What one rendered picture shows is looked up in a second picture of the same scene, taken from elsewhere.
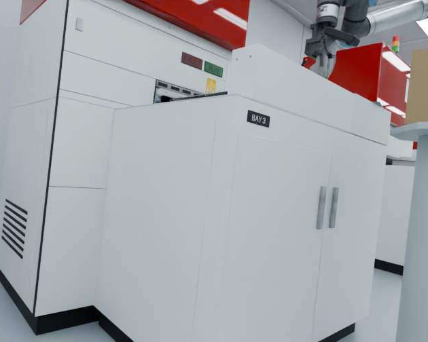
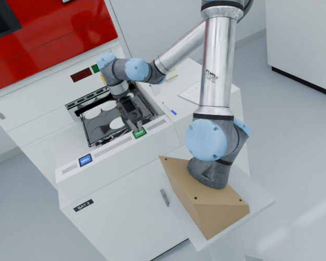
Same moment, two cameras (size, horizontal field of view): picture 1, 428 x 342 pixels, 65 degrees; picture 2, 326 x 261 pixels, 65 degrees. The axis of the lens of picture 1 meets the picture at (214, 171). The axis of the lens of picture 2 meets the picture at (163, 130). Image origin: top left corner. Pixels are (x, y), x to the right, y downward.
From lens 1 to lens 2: 1.43 m
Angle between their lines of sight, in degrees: 48
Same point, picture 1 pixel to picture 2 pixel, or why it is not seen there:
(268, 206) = (118, 223)
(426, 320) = not seen: outside the picture
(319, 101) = (130, 160)
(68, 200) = not seen: hidden behind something
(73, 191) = not seen: hidden behind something
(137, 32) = (33, 91)
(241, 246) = (109, 242)
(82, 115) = (39, 149)
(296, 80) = (100, 170)
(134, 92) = (57, 121)
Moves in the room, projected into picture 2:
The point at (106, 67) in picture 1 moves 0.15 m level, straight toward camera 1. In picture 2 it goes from (32, 122) to (21, 139)
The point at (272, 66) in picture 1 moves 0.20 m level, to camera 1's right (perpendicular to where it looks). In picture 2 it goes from (74, 182) to (113, 187)
